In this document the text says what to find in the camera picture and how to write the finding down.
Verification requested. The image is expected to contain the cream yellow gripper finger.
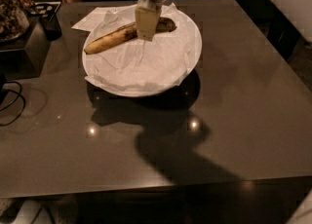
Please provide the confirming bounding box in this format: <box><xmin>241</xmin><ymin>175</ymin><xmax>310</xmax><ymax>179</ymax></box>
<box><xmin>135</xmin><ymin>4</ymin><xmax>162</xmax><ymax>41</ymax></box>

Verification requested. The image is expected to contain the yellow spotted banana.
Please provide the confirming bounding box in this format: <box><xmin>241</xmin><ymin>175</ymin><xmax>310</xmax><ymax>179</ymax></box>
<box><xmin>84</xmin><ymin>18</ymin><xmax>176</xmax><ymax>55</ymax></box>

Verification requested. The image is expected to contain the white round bowl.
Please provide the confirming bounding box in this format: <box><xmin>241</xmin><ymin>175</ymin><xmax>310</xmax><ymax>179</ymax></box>
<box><xmin>81</xmin><ymin>3</ymin><xmax>203</xmax><ymax>98</ymax></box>

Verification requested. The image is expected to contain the white paper sheet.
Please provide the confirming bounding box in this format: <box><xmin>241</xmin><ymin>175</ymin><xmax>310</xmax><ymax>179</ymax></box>
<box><xmin>72</xmin><ymin>5</ymin><xmax>133</xmax><ymax>32</ymax></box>

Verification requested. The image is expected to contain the white paper towel liner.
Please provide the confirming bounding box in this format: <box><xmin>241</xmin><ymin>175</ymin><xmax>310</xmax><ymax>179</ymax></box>
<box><xmin>84</xmin><ymin>2</ymin><xmax>196</xmax><ymax>93</ymax></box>

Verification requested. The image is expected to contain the black holder cup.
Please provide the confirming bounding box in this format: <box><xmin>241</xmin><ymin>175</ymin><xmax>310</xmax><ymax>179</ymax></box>
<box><xmin>30</xmin><ymin>2</ymin><xmax>62</xmax><ymax>41</ymax></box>

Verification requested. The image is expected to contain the dark brown box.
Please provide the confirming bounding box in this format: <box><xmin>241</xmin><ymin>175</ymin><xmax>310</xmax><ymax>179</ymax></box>
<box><xmin>0</xmin><ymin>18</ymin><xmax>51</xmax><ymax>80</ymax></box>

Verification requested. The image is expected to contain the glass jar of snacks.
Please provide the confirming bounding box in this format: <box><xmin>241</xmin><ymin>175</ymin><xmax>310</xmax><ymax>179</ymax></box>
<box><xmin>0</xmin><ymin>0</ymin><xmax>30</xmax><ymax>43</ymax></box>

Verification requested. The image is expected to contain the white object under table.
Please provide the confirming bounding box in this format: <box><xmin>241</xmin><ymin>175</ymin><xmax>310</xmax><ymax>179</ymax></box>
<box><xmin>10</xmin><ymin>200</ymin><xmax>55</xmax><ymax>224</ymax></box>

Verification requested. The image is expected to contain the black cable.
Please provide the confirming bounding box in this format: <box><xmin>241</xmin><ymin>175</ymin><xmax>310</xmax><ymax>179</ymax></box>
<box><xmin>0</xmin><ymin>71</ymin><xmax>27</xmax><ymax>128</ymax></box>

